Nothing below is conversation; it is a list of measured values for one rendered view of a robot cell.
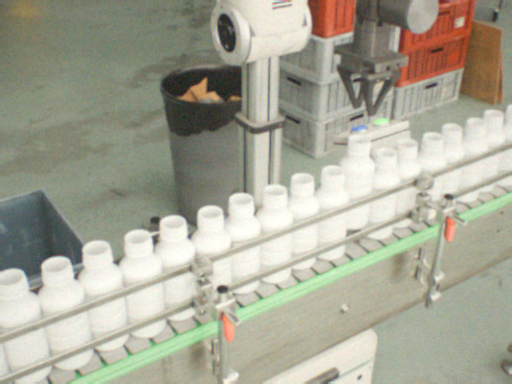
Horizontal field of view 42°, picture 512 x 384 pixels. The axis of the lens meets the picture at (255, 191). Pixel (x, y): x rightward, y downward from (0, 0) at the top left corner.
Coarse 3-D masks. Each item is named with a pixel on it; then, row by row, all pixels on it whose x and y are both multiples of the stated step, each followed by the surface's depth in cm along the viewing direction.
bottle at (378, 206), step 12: (384, 156) 117; (396, 156) 114; (384, 168) 114; (384, 180) 114; (396, 180) 115; (372, 192) 116; (372, 204) 117; (384, 204) 116; (372, 216) 118; (384, 216) 118
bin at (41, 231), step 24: (0, 216) 142; (24, 216) 146; (48, 216) 147; (0, 240) 145; (24, 240) 148; (48, 240) 152; (72, 240) 134; (0, 264) 147; (24, 264) 151; (72, 264) 140
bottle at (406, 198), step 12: (408, 144) 120; (408, 156) 117; (396, 168) 118; (408, 168) 118; (420, 168) 119; (408, 180) 118; (408, 192) 120; (396, 204) 121; (408, 204) 121; (396, 216) 122; (396, 228) 124
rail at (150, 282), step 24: (456, 168) 123; (384, 192) 114; (456, 192) 127; (408, 216) 121; (264, 240) 102; (288, 264) 108; (144, 288) 93; (72, 312) 87; (168, 312) 97; (0, 336) 83; (120, 336) 94; (48, 360) 89
